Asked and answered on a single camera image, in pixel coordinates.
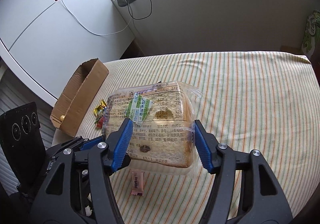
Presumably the pink candy wrapper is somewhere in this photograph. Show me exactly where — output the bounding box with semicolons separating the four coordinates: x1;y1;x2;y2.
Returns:
131;169;144;196

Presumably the red jelly cup snack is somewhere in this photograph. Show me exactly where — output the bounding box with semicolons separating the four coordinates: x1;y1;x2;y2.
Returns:
94;113;105;128

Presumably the yellow candy wrapper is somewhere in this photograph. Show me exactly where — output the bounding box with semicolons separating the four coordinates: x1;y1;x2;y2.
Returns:
93;99;107;116

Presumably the bagged sliced bread loaf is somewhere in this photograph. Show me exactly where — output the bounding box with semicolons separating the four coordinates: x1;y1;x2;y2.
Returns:
102;81;202;177

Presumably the open cardboard box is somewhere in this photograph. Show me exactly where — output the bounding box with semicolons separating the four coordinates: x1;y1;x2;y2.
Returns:
50;59;108;137

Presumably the striped tablecloth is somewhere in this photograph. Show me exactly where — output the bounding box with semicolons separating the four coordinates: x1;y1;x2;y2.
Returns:
51;51;320;224

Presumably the white cabinet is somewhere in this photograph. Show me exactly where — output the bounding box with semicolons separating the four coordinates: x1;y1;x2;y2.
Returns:
1;0;135;106

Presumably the green printed bag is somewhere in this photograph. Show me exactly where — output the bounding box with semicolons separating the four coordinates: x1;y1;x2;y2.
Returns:
301;10;319;58

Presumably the white cable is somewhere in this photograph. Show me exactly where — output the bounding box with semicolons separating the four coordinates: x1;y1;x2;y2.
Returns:
41;0;132;37

